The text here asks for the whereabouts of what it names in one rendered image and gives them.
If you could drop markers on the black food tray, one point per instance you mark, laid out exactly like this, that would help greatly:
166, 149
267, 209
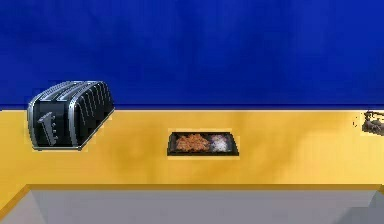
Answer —
202, 144

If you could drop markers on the black and silver toaster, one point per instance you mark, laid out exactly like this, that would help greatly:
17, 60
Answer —
68, 116

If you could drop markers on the dark grey metal object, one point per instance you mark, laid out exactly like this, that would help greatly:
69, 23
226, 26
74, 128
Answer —
373, 123

